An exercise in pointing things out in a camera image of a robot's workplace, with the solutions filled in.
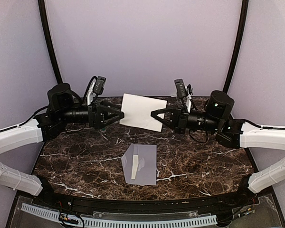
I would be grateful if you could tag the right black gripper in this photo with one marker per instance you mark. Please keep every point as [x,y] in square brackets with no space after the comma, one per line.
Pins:
[182,118]

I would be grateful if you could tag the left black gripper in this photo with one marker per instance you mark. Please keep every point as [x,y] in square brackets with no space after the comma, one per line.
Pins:
[95,113]

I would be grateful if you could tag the beige decorated letter sheet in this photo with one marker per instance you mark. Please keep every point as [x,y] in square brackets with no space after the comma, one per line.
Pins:
[137,112]

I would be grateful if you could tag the white letter paper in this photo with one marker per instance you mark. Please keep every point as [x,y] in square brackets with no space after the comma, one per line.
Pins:
[135,165]

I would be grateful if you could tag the grey envelope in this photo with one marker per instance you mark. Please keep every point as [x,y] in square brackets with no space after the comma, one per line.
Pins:
[147,169]

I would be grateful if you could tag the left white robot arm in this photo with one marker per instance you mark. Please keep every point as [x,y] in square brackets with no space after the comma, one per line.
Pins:
[65,107]

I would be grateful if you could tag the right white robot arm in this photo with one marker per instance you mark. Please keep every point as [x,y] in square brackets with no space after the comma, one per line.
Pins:
[230,133]

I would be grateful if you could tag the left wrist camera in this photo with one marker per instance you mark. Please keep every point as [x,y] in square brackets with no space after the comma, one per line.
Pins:
[99,85]

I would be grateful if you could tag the black front rail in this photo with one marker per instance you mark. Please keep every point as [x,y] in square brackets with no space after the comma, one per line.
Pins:
[220,203]

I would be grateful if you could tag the white slotted cable duct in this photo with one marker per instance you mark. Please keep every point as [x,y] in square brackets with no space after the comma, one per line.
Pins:
[115,220]

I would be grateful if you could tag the left black frame post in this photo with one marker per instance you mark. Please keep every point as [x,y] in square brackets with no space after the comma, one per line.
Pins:
[48,40]

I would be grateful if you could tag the black frame post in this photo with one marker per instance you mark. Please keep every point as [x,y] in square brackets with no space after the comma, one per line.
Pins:
[237,45]
[48,40]

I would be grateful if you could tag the right black frame post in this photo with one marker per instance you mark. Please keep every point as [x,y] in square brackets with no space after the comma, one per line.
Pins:
[237,45]

